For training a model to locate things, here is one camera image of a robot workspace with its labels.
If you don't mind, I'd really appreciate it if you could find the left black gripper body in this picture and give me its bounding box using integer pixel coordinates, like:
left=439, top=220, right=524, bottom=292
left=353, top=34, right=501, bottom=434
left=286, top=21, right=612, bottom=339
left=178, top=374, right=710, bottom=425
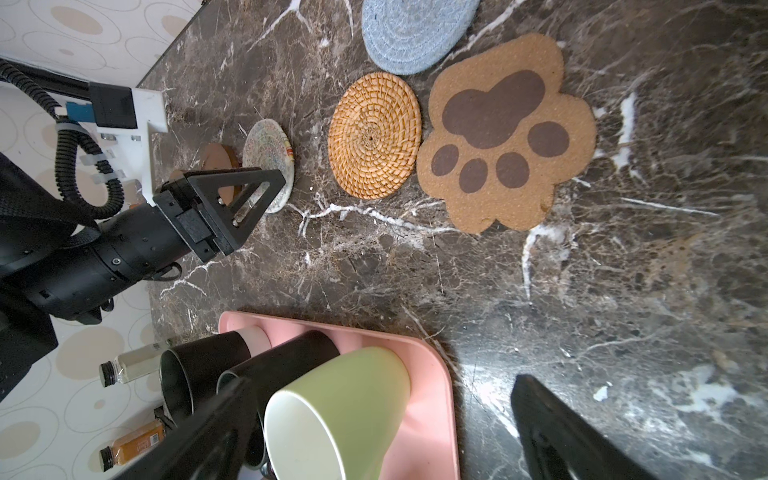
left=23, top=193, right=191, bottom=321

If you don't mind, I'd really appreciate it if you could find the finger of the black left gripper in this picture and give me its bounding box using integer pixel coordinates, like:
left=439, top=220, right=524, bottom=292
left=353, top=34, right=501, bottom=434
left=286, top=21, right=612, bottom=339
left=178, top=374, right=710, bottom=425
left=182, top=168, right=286, bottom=255
left=158, top=173, right=197, bottom=207

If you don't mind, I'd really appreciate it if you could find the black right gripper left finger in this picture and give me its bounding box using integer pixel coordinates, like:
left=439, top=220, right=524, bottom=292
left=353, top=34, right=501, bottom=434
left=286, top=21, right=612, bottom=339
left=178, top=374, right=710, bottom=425
left=117, top=379, right=257, bottom=479

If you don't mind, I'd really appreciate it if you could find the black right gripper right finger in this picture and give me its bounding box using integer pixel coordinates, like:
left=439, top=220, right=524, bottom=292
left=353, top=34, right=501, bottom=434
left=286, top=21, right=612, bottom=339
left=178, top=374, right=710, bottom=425
left=511, top=374, right=653, bottom=479

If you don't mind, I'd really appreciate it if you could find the brown wooden round coaster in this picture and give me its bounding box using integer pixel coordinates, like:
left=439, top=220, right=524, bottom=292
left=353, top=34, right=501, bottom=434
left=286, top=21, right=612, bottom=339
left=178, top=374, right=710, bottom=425
left=202, top=143, right=242, bottom=204

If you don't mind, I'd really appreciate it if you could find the multicolour woven round coaster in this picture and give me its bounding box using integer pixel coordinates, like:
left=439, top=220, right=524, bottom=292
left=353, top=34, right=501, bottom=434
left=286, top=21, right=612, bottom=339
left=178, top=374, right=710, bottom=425
left=242, top=119, right=295, bottom=214

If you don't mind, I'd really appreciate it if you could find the rattan woven round coaster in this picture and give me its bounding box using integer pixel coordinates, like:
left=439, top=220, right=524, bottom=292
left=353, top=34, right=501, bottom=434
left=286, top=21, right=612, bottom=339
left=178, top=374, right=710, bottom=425
left=327, top=72, right=422, bottom=200

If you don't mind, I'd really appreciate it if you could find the blue woven round coaster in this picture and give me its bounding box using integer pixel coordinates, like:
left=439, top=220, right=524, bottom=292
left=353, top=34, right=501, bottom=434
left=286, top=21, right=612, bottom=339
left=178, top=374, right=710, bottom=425
left=362, top=0, right=479, bottom=75

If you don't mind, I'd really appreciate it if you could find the cork paw print coaster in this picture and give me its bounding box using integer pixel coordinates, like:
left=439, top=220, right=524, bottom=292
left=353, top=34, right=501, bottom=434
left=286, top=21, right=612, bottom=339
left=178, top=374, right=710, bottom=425
left=417, top=33, right=597, bottom=234

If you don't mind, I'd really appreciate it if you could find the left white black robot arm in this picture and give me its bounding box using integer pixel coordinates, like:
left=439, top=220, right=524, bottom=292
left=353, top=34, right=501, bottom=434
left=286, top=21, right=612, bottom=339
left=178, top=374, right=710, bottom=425
left=1, top=157, right=286, bottom=397

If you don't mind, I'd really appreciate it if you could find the black mug back left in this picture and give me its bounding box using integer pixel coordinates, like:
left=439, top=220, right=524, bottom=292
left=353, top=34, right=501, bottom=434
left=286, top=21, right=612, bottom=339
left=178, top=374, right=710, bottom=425
left=159, top=331, right=251, bottom=425

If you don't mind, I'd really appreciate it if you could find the black mug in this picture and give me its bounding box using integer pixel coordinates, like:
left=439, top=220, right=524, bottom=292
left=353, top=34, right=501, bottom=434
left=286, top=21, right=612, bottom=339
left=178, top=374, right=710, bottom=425
left=217, top=330, right=339, bottom=469
left=159, top=331, right=251, bottom=425

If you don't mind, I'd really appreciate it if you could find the black mug back middle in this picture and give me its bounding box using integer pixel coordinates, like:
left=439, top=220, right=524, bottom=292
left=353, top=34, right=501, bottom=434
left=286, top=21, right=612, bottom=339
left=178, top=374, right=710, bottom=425
left=217, top=330, right=339, bottom=469

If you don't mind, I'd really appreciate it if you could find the amber spice jar black cap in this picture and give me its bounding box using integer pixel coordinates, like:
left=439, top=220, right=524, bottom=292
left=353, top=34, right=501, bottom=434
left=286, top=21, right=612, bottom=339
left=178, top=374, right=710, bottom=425
left=99, top=419, right=166, bottom=472

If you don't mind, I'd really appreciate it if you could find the small clear bottle black cap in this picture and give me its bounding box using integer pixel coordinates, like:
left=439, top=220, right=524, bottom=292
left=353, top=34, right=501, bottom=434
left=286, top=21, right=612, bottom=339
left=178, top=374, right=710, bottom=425
left=99, top=342, right=170, bottom=387

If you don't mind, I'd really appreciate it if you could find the pink tray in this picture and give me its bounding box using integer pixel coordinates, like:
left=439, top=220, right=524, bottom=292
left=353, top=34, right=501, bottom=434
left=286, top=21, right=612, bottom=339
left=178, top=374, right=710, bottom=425
left=218, top=311, right=461, bottom=479

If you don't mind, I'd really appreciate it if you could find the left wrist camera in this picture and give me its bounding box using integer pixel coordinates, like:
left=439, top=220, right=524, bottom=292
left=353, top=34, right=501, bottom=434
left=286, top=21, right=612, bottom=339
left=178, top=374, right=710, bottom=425
left=54, top=82, right=168, bottom=205

